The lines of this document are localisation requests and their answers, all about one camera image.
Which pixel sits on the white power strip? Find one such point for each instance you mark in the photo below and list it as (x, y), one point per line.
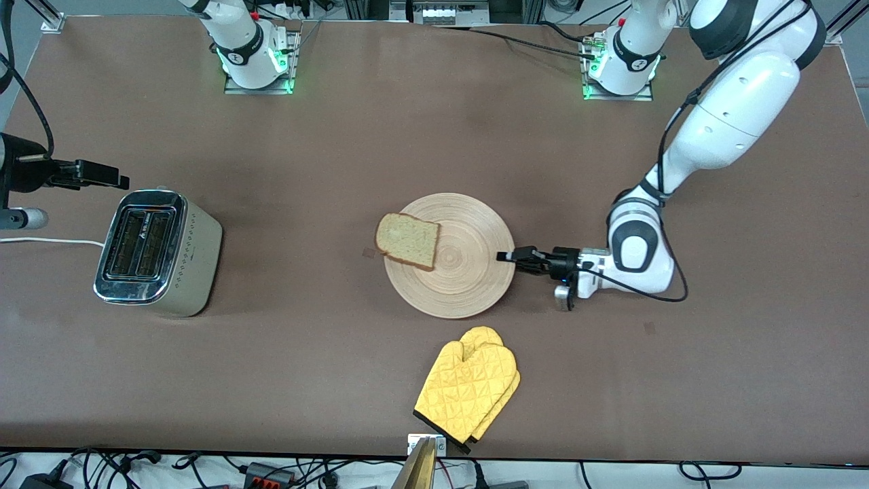
(448, 13)

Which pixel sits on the aluminium frame profile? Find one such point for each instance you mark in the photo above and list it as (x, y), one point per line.
(842, 24)
(49, 19)

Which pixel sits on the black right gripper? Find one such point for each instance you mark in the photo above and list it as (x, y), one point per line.
(28, 173)

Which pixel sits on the gold metal bar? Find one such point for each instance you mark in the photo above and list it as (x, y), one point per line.
(419, 472)

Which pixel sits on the black and red connector block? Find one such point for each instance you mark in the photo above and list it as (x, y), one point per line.
(268, 474)

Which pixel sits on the slice of brown bread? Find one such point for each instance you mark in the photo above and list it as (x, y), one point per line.
(407, 241)

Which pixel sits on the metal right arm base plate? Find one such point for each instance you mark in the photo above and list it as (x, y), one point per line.
(293, 61)

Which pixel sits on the round wooden plate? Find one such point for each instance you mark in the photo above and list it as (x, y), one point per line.
(468, 285)

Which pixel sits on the silver two-slot toaster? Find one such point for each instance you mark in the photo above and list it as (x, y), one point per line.
(197, 265)

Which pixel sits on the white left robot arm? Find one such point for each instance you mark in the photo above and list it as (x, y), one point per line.
(740, 102)

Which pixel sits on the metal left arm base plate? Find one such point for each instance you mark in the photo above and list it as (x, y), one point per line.
(645, 96)

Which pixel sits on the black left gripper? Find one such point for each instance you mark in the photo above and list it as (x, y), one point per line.
(563, 261)

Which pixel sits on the small silver metal bracket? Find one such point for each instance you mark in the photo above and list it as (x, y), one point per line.
(440, 445)

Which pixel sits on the black power adapter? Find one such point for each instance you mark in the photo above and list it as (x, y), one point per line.
(44, 483)

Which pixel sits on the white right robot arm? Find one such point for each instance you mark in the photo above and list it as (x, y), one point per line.
(241, 41)

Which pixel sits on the yellow quilted oven mitt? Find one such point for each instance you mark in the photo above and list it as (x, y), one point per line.
(483, 335)
(468, 394)

